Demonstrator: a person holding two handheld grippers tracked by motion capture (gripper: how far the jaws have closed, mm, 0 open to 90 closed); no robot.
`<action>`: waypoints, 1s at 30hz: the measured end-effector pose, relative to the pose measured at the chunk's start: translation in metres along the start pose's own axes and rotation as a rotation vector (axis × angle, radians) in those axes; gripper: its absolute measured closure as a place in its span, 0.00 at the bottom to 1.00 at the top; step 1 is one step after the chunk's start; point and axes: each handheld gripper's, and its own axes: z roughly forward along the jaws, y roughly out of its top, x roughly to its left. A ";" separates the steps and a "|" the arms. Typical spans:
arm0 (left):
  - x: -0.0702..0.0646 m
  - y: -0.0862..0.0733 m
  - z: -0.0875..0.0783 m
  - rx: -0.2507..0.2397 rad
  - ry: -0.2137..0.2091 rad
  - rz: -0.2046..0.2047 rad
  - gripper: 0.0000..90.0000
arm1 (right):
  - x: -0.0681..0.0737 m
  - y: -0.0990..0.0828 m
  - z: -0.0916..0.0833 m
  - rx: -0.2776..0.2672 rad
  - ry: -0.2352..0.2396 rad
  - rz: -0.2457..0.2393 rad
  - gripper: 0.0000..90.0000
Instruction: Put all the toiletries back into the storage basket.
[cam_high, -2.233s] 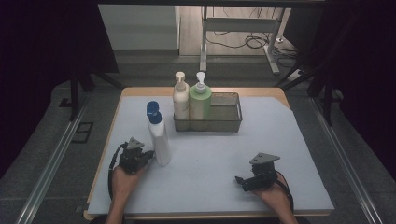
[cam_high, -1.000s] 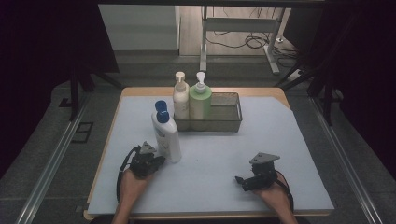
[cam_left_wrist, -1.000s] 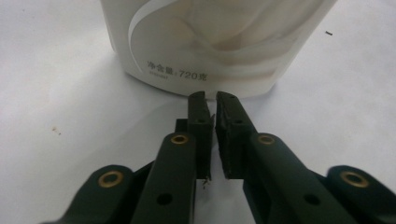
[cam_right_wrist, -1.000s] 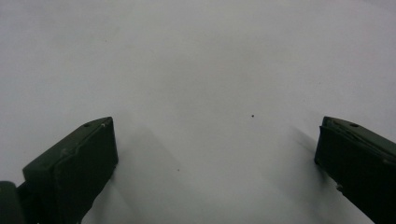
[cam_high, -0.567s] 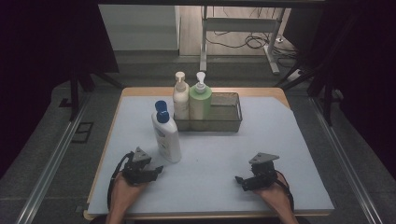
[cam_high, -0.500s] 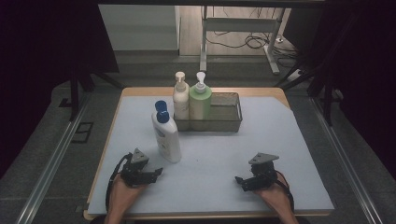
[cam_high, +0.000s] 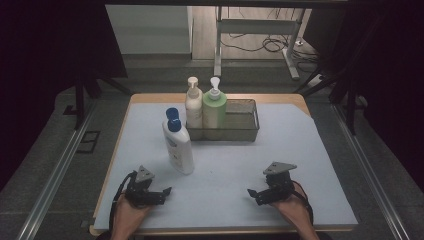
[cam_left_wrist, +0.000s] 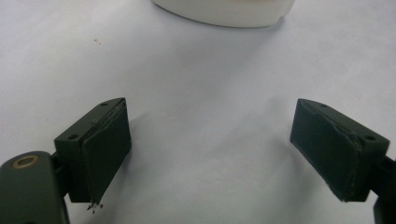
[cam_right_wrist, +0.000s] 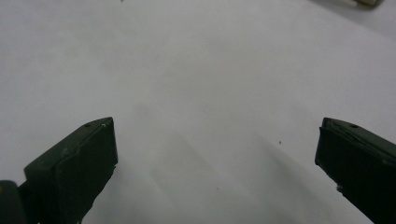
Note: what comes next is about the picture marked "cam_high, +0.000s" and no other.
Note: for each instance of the white metal desk frame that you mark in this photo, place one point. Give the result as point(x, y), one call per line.
point(256, 26)

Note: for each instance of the grey metal mesh basket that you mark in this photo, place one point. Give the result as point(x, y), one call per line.
point(240, 131)

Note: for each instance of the dark curtain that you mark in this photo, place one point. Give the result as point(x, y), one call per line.
point(40, 66)
point(390, 66)

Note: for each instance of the white power strip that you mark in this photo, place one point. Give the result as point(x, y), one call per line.
point(316, 81)

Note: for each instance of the cream pump bottle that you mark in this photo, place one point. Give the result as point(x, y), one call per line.
point(194, 106)

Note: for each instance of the person's left hand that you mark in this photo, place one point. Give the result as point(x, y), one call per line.
point(128, 218)

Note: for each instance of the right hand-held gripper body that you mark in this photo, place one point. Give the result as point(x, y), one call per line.
point(278, 191)

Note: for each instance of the black metal stand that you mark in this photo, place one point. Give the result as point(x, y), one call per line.
point(79, 100)
point(350, 106)

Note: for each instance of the person's right hand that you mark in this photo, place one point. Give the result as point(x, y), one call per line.
point(296, 210)

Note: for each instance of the green bottle with white pump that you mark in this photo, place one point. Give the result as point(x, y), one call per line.
point(214, 110)

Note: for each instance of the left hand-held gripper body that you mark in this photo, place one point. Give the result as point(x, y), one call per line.
point(141, 196)

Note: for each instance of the black overhead beam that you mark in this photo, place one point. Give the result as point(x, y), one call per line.
point(226, 2)

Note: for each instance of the aluminium floor rail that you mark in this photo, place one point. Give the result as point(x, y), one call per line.
point(56, 176)
point(366, 173)

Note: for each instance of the white cabinet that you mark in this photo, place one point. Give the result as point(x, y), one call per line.
point(150, 30)

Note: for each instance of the white bottle with blue pump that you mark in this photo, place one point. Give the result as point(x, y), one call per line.
point(180, 150)

